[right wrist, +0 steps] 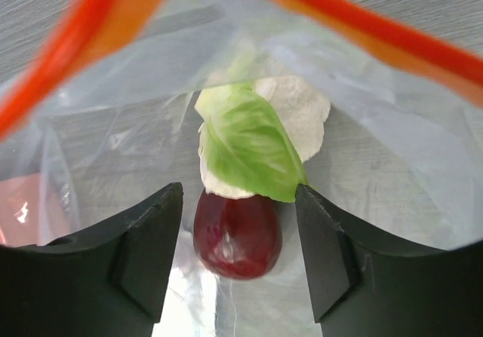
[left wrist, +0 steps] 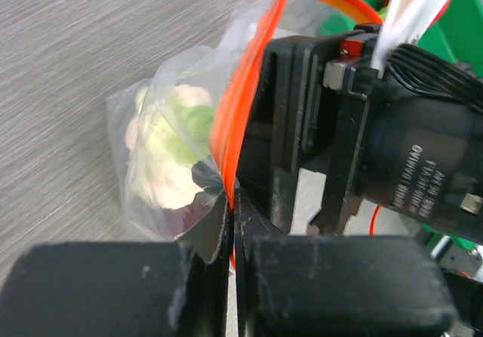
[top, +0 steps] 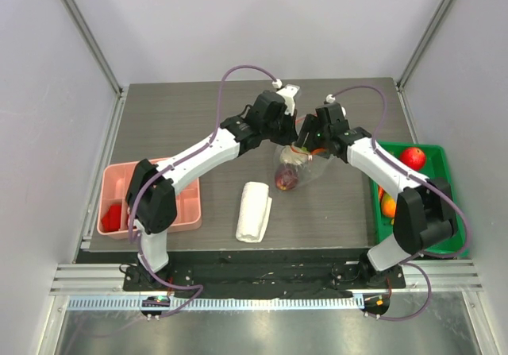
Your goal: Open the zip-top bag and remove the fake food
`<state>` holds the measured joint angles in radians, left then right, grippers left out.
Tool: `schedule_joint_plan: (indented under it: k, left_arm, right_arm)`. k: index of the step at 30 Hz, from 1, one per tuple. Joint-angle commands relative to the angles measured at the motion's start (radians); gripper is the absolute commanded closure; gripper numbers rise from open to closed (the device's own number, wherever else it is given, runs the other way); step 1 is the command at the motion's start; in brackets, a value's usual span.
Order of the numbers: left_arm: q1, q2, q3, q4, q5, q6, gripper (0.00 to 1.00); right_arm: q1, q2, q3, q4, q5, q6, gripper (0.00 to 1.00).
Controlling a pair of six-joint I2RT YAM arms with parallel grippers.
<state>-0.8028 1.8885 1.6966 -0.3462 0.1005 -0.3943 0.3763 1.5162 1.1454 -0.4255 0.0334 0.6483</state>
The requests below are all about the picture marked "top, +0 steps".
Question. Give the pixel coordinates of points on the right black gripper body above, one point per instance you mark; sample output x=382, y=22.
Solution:
x=324, y=130

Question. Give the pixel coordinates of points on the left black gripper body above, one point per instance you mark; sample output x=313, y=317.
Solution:
x=282, y=131

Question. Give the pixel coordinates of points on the clear zip top bag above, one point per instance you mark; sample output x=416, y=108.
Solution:
x=315, y=168

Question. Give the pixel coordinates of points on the red fake tomato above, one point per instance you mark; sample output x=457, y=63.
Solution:
x=413, y=157

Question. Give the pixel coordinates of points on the orange fake fruit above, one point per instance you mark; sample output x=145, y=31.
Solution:
x=388, y=206

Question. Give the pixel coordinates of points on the white fake cauliflower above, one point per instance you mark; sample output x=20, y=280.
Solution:
x=289, y=156

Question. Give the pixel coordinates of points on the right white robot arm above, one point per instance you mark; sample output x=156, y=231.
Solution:
x=425, y=214

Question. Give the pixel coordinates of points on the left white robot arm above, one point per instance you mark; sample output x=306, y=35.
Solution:
x=151, y=195

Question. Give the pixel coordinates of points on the dark red fake fruit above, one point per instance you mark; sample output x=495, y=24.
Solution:
x=286, y=177

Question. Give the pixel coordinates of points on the rolled white towel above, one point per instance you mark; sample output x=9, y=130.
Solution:
x=254, y=212

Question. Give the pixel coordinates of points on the green plastic bin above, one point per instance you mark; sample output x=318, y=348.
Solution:
x=436, y=165

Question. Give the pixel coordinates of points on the pink divided organizer tray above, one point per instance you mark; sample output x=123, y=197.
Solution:
x=115, y=182

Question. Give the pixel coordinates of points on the red cloth left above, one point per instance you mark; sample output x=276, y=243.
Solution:
x=111, y=220

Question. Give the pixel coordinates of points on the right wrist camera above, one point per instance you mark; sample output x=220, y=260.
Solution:
x=330, y=99

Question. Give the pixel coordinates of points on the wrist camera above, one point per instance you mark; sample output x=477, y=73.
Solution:
x=289, y=93
x=330, y=99

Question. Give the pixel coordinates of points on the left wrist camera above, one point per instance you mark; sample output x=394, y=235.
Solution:
x=289, y=93

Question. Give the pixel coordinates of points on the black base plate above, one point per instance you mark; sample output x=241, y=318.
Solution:
x=254, y=273

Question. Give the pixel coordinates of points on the perforated metal rail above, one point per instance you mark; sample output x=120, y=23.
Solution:
x=150, y=303

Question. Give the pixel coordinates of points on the left aluminium frame post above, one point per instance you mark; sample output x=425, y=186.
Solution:
x=91, y=43

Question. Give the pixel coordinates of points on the aluminium frame post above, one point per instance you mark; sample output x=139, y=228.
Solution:
x=91, y=43
x=431, y=30

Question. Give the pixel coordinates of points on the right aluminium frame post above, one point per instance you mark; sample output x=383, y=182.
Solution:
x=431, y=30

